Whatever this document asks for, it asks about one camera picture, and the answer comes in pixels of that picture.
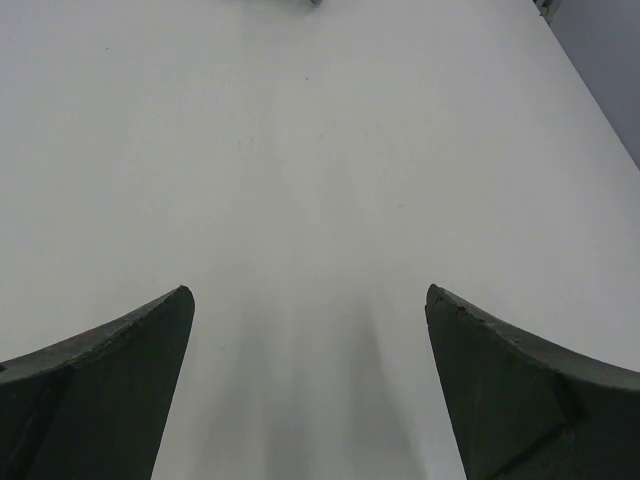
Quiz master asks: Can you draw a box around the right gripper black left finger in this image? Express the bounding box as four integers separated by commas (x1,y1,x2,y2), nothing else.
1,286,194,479

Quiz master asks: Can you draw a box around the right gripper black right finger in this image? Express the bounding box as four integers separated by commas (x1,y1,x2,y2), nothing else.
425,284,639,479

